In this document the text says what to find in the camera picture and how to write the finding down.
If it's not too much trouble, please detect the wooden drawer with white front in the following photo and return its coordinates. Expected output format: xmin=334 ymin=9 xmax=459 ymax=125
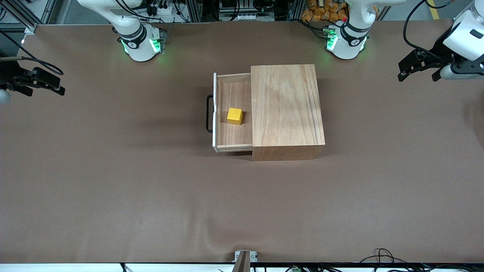
xmin=213 ymin=73 xmax=253 ymax=153

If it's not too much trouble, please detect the yellow cube block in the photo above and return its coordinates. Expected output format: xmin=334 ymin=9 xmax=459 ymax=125
xmin=227 ymin=108 xmax=243 ymax=125

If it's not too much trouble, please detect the light wooden drawer cabinet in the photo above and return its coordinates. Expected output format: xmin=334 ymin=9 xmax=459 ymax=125
xmin=250 ymin=64 xmax=326 ymax=162

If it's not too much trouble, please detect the orange bag pile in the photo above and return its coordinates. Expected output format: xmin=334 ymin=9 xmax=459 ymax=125
xmin=301 ymin=0 xmax=349 ymax=22

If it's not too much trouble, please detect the white power strip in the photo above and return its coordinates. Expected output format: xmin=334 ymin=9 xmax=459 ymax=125
xmin=146 ymin=0 xmax=183 ymax=19

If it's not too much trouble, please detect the silver equipment rack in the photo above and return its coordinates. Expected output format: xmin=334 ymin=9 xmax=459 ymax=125
xmin=219 ymin=0 xmax=276 ymax=22

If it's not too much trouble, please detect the brown table cover mat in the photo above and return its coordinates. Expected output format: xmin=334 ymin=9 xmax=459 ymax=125
xmin=0 ymin=19 xmax=484 ymax=264

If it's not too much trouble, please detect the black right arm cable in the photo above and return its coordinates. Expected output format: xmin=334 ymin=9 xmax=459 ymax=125
xmin=0 ymin=29 xmax=65 ymax=75

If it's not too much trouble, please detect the black cable with silver connector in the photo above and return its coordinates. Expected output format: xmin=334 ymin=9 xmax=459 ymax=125
xmin=403 ymin=0 xmax=454 ymax=57

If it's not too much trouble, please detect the black cable bundle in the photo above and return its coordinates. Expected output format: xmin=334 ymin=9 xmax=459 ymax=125
xmin=359 ymin=247 xmax=484 ymax=272

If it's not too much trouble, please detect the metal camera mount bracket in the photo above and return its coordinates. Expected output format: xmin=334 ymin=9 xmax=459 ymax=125
xmin=234 ymin=250 xmax=258 ymax=272

